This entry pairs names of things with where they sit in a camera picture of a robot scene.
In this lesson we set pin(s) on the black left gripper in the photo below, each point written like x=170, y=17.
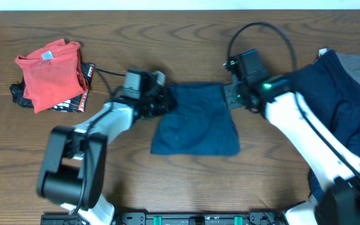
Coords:
x=166, y=100

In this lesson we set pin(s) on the red folded t-shirt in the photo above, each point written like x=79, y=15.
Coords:
x=52, y=74

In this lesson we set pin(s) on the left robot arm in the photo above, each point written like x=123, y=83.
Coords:
x=72, y=172

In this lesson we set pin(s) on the dark blue shorts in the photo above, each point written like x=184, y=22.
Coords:
x=201, y=124

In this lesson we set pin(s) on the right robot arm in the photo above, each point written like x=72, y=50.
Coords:
x=336, y=168

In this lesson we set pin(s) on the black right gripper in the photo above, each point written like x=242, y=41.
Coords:
x=230, y=93

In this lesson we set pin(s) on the dark blue clothes pile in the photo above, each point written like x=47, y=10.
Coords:
x=333, y=96

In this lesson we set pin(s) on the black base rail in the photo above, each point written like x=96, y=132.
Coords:
x=250, y=218

